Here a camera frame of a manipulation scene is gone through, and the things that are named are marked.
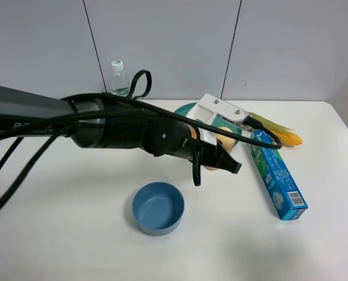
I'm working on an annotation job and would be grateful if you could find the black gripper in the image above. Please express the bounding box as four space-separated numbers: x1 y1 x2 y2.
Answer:
144 117 242 174

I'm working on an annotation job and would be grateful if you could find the blue toothpaste box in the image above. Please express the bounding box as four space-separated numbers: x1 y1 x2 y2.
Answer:
250 145 308 221

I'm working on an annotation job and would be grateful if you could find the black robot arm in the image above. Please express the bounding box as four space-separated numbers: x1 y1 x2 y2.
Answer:
0 86 241 174

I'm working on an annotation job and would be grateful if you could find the clear water bottle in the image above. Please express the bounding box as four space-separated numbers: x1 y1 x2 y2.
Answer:
110 60 130 97

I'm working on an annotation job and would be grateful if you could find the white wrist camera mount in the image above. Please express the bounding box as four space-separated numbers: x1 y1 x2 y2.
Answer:
185 94 251 131

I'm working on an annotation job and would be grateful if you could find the teal round plate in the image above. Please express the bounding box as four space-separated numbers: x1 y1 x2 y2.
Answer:
175 102 242 146

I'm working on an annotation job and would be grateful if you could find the tan bread bun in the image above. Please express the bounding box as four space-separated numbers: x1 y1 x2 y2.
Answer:
204 126 235 171

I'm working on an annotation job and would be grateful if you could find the blue plastic bowl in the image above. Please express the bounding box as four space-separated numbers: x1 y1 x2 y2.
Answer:
132 182 185 237

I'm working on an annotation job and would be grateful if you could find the black camera cable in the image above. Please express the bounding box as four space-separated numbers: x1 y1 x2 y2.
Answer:
102 92 282 150

